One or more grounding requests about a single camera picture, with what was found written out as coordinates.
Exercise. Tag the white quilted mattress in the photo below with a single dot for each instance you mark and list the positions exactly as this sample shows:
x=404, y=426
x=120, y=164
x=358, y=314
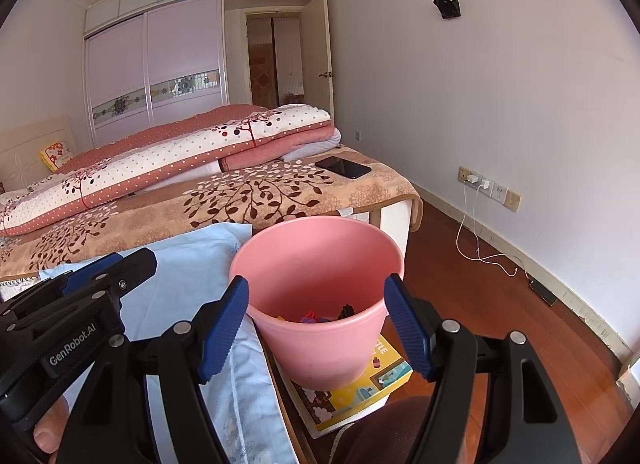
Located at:
x=15, y=283

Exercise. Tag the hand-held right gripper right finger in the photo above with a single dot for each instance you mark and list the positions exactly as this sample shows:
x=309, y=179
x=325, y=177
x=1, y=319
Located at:
x=410, y=334

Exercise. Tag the black power bank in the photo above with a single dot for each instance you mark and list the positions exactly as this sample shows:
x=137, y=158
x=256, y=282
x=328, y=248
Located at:
x=542, y=291

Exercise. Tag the yellow floral pillow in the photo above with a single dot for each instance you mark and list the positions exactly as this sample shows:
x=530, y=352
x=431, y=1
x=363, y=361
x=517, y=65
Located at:
x=57, y=154

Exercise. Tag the pink plastic bucket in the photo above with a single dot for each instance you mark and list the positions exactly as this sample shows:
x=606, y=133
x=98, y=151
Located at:
x=320, y=254

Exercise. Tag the white charger plug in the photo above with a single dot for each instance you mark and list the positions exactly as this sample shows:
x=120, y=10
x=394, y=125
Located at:
x=486, y=186
x=473, y=178

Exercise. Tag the dotted tree print quilt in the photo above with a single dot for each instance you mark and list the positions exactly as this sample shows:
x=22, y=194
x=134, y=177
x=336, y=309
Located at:
x=150, y=159

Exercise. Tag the white sliding wardrobe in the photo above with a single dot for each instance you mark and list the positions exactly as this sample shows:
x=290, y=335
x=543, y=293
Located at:
x=180, y=39

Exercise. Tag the white wall socket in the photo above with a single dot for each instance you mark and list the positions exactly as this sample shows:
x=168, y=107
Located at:
x=499, y=193

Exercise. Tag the light blue cloth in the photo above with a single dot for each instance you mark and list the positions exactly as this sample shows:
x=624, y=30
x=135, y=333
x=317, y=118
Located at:
x=200, y=264

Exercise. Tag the beige wall socket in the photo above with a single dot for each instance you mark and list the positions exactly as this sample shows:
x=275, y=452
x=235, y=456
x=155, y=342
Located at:
x=512, y=201
x=464, y=173

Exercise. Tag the black wall device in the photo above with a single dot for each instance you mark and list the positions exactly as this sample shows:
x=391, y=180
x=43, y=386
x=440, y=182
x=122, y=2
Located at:
x=446, y=7

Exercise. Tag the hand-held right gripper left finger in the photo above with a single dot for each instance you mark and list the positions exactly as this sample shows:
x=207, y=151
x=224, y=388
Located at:
x=222, y=334

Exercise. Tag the person's leg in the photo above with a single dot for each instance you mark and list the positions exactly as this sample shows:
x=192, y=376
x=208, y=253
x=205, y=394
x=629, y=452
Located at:
x=380, y=434

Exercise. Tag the brown leaf print blanket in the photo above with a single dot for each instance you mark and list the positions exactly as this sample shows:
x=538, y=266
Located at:
x=225, y=199

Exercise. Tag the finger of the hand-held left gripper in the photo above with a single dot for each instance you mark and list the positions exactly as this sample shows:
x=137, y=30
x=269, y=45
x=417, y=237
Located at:
x=90, y=269
x=135, y=266

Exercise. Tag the black smartphone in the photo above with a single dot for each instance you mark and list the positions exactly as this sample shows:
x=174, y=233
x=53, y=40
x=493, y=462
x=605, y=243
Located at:
x=342, y=168

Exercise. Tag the white folded blanket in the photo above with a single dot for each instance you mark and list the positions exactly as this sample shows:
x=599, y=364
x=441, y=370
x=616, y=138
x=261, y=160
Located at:
x=320, y=144

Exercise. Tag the cream room door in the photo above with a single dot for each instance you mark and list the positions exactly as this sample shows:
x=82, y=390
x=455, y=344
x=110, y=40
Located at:
x=315, y=34

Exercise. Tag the cream bed headboard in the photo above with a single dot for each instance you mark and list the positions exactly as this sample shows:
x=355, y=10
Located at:
x=30, y=144

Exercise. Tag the person's left hand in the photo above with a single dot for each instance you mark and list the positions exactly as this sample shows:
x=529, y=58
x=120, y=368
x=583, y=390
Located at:
x=50, y=426

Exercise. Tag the white bed frame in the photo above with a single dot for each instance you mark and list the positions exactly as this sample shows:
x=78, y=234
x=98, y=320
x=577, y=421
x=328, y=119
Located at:
x=395, y=216

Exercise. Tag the pink folded blanket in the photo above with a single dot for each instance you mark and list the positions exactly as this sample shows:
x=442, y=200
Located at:
x=280, y=147

